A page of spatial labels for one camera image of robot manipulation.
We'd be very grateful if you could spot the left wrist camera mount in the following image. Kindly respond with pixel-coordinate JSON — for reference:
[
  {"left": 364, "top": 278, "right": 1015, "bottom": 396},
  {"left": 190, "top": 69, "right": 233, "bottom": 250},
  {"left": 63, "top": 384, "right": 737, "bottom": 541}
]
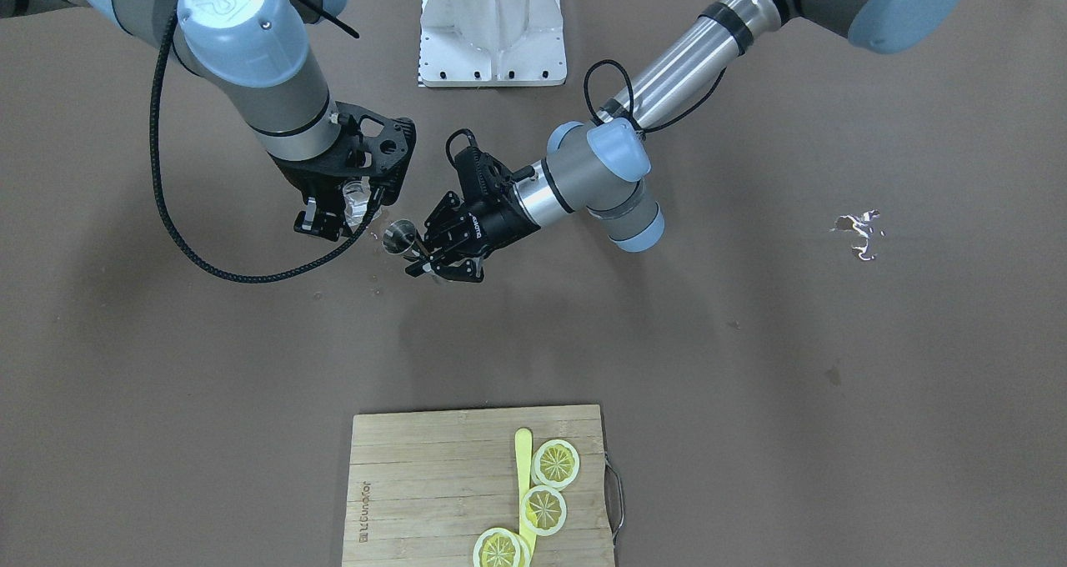
[{"left": 451, "top": 145, "right": 510, "bottom": 205}]

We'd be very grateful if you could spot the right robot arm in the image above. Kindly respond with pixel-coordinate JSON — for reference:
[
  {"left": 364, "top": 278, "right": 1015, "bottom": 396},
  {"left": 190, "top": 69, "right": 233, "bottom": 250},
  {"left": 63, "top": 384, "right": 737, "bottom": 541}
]
[{"left": 3, "top": 0, "right": 416, "bottom": 241}]

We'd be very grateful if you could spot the steel jigger measuring cup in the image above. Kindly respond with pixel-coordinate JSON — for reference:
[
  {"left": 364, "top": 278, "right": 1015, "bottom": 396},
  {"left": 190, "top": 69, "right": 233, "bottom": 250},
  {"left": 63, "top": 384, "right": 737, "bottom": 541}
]
[{"left": 382, "top": 220, "right": 443, "bottom": 284}]

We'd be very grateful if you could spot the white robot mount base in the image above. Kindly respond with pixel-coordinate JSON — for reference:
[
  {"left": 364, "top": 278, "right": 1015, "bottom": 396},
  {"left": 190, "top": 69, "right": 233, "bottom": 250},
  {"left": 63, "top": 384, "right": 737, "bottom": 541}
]
[{"left": 417, "top": 0, "right": 569, "bottom": 88}]

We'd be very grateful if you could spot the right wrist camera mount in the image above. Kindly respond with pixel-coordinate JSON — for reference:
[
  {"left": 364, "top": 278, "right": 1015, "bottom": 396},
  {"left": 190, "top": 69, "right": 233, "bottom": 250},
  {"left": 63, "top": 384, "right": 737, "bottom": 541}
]
[{"left": 336, "top": 103, "right": 417, "bottom": 206}]

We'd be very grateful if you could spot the bamboo cutting board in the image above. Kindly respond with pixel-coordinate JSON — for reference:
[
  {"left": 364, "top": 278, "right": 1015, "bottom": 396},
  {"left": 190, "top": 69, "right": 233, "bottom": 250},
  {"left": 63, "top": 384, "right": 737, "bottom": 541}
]
[{"left": 343, "top": 404, "right": 616, "bottom": 566}]

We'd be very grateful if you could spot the lemon slice upper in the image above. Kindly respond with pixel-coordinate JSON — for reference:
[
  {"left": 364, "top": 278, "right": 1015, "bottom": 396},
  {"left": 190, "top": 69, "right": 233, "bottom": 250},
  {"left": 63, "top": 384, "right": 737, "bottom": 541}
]
[{"left": 531, "top": 439, "right": 582, "bottom": 491}]

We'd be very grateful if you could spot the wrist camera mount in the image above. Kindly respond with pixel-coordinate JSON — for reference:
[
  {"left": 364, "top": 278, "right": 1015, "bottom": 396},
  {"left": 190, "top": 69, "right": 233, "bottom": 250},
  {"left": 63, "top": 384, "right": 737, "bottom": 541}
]
[
  {"left": 451, "top": 145, "right": 510, "bottom": 205},
  {"left": 336, "top": 103, "right": 417, "bottom": 206}
]

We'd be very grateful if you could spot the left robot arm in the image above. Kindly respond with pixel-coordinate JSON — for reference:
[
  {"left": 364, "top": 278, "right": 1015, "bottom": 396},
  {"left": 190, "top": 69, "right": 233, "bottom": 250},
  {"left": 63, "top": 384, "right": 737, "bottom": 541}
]
[{"left": 404, "top": 0, "right": 960, "bottom": 283}]

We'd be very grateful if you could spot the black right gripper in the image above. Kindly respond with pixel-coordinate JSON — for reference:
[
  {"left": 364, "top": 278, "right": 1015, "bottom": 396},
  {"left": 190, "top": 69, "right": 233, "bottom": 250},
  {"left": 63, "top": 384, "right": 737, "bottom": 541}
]
[{"left": 271, "top": 142, "right": 389, "bottom": 243}]

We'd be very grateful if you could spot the lemon slice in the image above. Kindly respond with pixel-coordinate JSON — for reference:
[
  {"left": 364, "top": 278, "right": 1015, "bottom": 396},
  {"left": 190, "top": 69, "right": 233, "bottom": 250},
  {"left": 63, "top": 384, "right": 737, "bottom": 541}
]
[
  {"left": 531, "top": 439, "right": 582, "bottom": 491},
  {"left": 517, "top": 484, "right": 568, "bottom": 537},
  {"left": 472, "top": 527, "right": 531, "bottom": 567}
]

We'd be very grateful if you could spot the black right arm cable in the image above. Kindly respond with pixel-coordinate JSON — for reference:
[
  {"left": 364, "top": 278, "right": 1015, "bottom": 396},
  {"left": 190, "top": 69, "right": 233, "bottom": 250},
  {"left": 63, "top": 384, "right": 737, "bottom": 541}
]
[{"left": 149, "top": 0, "right": 380, "bottom": 284}]

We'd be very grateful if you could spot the lemon slice lower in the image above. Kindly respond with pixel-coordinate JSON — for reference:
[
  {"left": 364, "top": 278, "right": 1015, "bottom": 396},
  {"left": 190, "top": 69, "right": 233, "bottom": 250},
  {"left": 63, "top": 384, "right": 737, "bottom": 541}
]
[{"left": 472, "top": 527, "right": 531, "bottom": 567}]

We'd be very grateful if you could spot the small clear glass cup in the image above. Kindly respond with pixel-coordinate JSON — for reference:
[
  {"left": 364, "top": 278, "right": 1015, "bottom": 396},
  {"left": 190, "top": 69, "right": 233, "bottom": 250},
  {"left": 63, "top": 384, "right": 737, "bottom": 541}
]
[{"left": 343, "top": 177, "right": 371, "bottom": 238}]

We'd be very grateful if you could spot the lemon slice middle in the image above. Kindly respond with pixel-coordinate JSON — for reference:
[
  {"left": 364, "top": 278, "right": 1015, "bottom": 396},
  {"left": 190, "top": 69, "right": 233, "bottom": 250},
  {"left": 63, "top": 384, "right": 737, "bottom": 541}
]
[{"left": 517, "top": 484, "right": 568, "bottom": 537}]

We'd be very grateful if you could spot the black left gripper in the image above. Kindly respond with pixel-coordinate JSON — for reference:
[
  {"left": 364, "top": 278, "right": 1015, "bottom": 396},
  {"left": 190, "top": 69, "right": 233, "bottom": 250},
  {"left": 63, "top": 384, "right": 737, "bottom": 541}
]
[{"left": 405, "top": 191, "right": 540, "bottom": 284}]

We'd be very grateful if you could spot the yellow plastic knife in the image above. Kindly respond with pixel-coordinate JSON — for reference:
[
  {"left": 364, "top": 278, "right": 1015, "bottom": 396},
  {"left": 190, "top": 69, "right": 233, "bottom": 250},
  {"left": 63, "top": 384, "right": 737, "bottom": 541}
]
[{"left": 514, "top": 428, "right": 537, "bottom": 566}]

